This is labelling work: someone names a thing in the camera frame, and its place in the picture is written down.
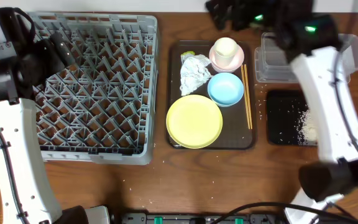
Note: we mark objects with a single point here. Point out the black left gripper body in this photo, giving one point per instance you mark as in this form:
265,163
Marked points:
45,51

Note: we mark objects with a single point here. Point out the yellow plastic plate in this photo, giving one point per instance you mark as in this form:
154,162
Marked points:
194,121

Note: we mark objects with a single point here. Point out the light blue plastic bowl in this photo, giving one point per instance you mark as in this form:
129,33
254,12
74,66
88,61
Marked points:
225,89

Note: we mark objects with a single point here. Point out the black food waste tray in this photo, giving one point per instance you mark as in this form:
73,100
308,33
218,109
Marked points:
283,110

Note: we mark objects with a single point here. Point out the left wooden chopstick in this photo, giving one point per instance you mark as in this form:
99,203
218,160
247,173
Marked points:
242,72

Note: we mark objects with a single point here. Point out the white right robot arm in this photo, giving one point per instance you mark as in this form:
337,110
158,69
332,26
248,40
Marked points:
313,49

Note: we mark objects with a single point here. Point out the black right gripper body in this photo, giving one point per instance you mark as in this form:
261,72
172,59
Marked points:
239,15

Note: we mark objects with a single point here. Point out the pile of white rice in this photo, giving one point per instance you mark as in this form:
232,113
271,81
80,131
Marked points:
307,132

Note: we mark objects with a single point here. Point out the grey plastic dish rack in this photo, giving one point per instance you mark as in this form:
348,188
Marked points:
101,109

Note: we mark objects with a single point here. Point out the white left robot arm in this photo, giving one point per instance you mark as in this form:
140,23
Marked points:
25,190

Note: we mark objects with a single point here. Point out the clear plastic waste bin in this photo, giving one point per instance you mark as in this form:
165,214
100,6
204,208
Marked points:
271,65

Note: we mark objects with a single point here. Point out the pink plastic bowl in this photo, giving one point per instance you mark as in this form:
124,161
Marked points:
234,65

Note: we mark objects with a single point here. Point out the white paper napkin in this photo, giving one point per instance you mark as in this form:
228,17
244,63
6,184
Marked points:
193,73

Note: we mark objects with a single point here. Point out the right wooden chopstick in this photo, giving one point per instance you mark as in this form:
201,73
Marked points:
249,111

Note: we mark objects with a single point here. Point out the green yellow snack wrapper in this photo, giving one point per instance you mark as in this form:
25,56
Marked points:
185,54

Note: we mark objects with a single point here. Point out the dark brown serving tray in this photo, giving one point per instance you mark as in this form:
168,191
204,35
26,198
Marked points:
235,134

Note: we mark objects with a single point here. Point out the wooden chopstick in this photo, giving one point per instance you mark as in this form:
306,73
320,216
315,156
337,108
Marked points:
249,111
242,72

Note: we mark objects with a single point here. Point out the cream plastic cup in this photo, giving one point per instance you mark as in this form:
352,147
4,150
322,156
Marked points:
224,51

